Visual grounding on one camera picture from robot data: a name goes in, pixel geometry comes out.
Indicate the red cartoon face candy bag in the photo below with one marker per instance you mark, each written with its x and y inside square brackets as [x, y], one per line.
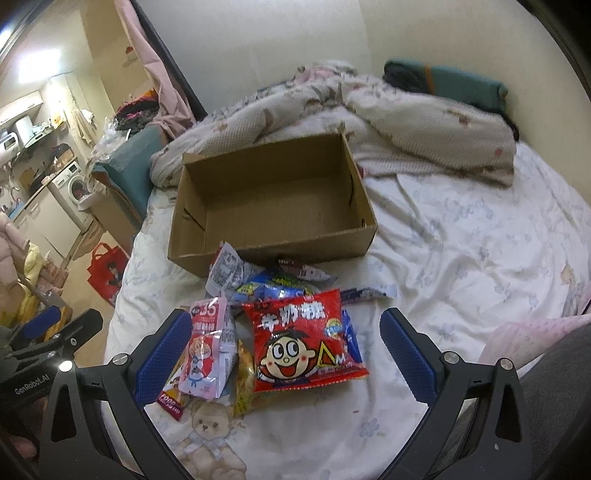
[266, 381]

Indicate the white rice cake pack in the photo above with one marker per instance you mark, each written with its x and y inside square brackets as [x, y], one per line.
[171, 398]

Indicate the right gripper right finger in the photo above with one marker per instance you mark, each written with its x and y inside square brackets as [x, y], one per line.
[497, 441]

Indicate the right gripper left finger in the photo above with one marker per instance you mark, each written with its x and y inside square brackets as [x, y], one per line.
[74, 440]

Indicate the pink girl snack pack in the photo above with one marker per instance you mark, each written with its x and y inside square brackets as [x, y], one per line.
[211, 351]

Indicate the teal pillow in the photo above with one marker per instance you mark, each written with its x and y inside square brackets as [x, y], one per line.
[481, 92]

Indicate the pink hanging cloth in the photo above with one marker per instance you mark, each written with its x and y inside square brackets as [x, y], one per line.
[174, 116]

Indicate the brown cardboard box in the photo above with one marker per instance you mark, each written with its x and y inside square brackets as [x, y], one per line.
[301, 199]

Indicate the red shopping bag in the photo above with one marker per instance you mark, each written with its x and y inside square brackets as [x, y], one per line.
[106, 271]

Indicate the dark small snack wrapper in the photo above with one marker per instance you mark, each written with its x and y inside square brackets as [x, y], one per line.
[305, 272]

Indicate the dark blue flat wrapper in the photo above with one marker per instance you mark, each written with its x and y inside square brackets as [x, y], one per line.
[368, 293]

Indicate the red white printed snack bag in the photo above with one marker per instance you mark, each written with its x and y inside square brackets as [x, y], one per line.
[228, 272]

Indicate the white bed sheet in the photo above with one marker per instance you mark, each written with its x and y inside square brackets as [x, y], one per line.
[466, 257]

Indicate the blue angel snack bag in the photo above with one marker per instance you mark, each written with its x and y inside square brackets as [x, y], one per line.
[277, 288]

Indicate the orange yellow snack bag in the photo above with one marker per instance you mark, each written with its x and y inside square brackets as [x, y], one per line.
[246, 399]

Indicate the teal cushion on box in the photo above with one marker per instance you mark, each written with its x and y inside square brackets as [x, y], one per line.
[122, 164]

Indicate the floral quilted duvet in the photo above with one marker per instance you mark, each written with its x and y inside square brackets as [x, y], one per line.
[389, 131]

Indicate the white washing machine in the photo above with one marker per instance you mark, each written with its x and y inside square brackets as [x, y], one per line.
[69, 187]

